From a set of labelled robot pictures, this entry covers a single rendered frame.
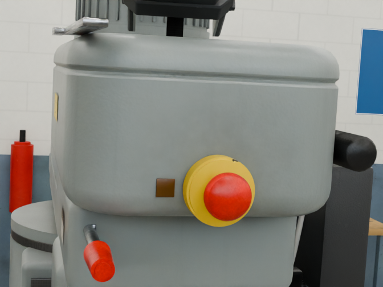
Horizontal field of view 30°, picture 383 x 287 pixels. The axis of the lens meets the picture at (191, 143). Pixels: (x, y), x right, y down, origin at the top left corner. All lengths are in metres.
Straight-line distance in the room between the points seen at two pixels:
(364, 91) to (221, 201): 5.03
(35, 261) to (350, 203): 0.53
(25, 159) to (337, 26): 2.46
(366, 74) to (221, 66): 4.99
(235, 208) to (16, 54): 4.48
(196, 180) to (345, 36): 4.95
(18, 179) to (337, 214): 3.93
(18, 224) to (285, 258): 0.71
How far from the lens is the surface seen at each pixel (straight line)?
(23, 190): 4.95
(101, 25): 0.55
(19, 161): 4.92
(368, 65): 5.60
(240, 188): 0.58
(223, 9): 0.79
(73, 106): 0.63
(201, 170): 0.60
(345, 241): 1.16
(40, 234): 1.31
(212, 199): 0.58
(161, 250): 0.73
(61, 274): 0.96
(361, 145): 0.70
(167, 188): 0.61
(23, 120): 5.03
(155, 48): 0.61
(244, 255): 0.75
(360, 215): 1.16
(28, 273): 1.24
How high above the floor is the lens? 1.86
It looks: 6 degrees down
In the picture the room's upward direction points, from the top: 3 degrees clockwise
